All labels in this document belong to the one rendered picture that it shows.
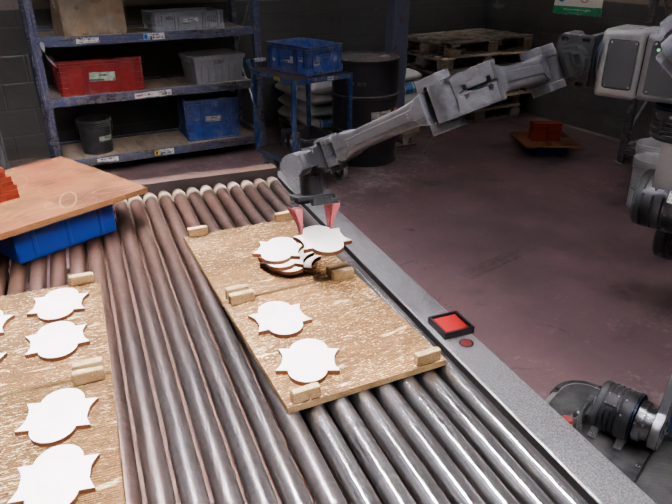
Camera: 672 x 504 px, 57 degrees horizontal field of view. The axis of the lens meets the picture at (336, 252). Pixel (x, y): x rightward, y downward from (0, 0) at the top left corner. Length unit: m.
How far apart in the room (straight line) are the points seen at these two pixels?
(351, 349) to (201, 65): 4.55
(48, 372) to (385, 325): 0.70
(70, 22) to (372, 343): 4.47
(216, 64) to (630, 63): 4.48
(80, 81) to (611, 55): 4.45
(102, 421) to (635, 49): 1.36
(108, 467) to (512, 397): 0.74
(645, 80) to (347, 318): 0.86
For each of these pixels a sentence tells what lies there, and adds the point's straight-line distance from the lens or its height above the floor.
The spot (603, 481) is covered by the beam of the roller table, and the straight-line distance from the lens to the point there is 1.15.
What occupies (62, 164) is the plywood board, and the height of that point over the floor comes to 1.04.
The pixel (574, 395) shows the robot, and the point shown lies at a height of 0.24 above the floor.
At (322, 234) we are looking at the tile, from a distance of 1.53.
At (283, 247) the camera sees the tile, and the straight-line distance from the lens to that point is 1.64.
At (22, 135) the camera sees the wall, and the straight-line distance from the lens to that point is 6.17.
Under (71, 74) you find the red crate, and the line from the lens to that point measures 5.44.
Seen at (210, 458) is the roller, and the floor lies 0.92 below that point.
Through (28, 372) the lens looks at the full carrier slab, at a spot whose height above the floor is 0.94.
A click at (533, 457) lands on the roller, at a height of 0.92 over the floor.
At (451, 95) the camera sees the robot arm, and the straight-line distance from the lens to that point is 1.18.
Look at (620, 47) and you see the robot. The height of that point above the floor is 1.49.
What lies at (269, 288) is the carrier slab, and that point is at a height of 0.94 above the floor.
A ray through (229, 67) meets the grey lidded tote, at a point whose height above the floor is 0.76.
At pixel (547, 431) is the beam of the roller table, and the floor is 0.91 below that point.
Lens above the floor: 1.69
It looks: 26 degrees down
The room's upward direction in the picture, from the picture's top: straight up
